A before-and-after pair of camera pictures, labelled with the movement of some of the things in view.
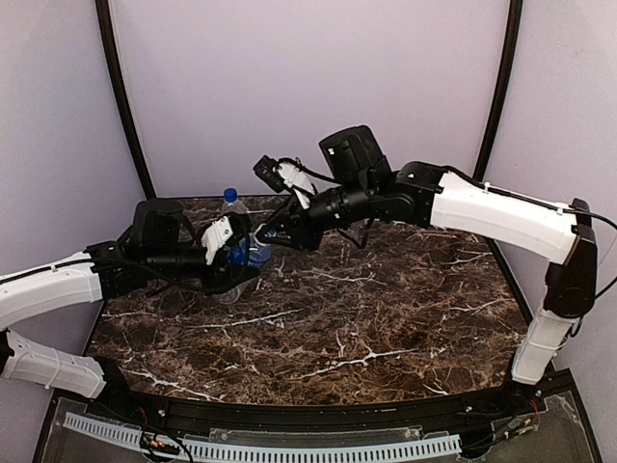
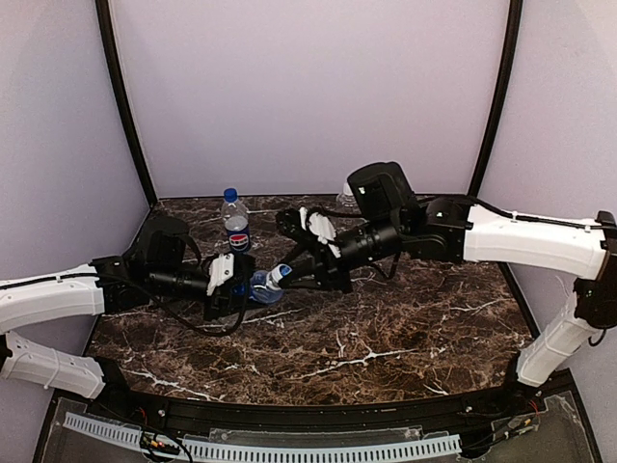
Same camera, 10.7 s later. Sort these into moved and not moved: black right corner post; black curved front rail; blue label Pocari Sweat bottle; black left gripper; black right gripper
Moved: black left gripper; black right gripper; blue label Pocari Sweat bottle
Not moved: black right corner post; black curved front rail
